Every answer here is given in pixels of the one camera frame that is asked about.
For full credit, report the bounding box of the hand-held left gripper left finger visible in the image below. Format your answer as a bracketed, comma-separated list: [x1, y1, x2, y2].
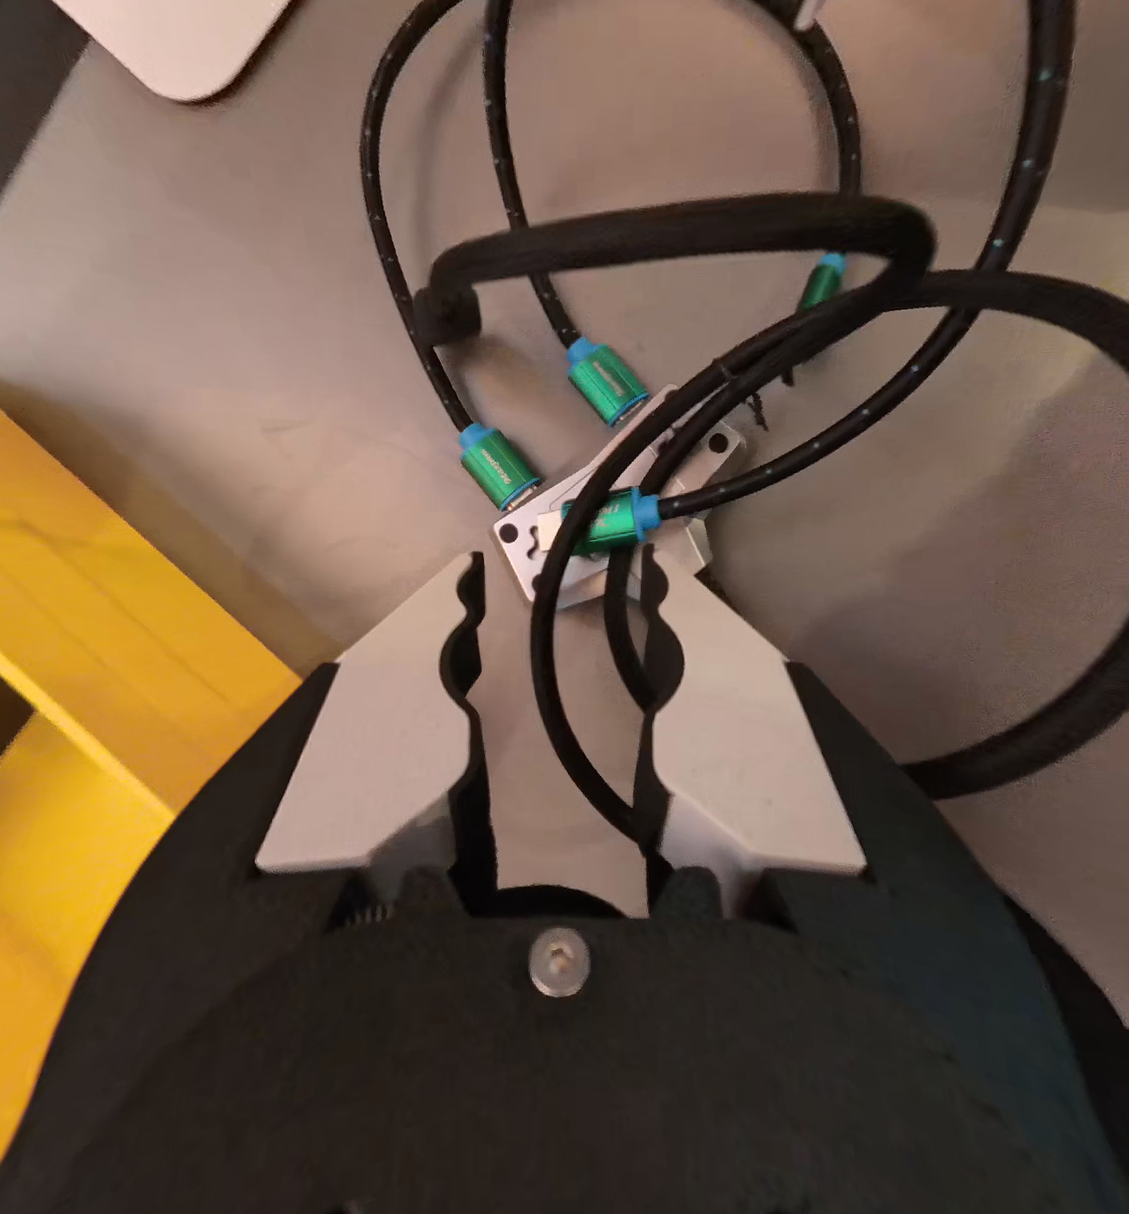
[253, 552, 500, 893]

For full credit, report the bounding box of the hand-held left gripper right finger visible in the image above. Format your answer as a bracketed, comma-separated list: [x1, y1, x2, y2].
[632, 547, 871, 916]

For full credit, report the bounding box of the silver hdmi switch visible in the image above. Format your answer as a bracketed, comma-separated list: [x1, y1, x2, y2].
[490, 383, 747, 609]

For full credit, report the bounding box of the yellow plastic bin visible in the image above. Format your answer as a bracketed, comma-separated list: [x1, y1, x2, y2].
[0, 370, 304, 1214]

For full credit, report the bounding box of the black sleeved cable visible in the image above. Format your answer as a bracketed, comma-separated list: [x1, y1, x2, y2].
[602, 360, 745, 741]
[529, 270, 1129, 855]

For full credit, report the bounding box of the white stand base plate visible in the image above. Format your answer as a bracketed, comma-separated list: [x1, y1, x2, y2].
[52, 0, 296, 102]

